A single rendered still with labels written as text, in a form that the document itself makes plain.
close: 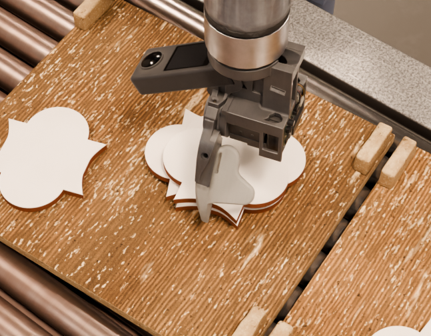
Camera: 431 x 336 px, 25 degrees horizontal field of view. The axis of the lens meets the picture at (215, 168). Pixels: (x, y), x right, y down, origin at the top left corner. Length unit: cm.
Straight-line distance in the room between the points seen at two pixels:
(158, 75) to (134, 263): 21
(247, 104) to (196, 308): 22
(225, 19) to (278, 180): 27
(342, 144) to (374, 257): 15
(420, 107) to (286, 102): 32
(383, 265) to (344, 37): 33
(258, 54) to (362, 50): 40
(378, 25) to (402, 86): 132
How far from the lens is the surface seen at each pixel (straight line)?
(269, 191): 102
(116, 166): 109
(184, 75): 92
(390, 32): 250
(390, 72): 121
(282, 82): 88
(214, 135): 93
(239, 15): 81
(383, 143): 109
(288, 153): 106
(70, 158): 109
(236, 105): 91
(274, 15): 82
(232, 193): 96
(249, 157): 105
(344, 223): 108
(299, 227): 105
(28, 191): 107
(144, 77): 95
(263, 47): 84
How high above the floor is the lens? 184
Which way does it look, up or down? 56 degrees down
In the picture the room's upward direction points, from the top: straight up
